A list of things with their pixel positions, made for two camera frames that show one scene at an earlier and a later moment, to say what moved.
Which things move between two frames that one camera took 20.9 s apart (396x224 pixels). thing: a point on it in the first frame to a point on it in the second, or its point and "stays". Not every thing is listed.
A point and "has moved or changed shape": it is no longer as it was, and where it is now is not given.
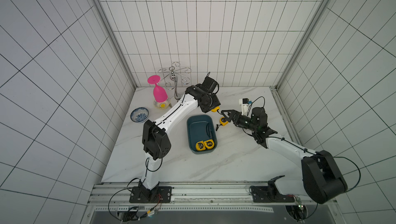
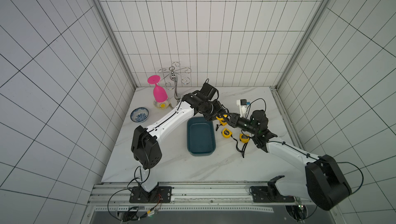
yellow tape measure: (214, 110) has moved or changed shape
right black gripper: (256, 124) stays
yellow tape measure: (200, 146) to (244, 138)
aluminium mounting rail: (115, 197) stays
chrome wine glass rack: (175, 75) stays
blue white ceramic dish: (139, 115) stays
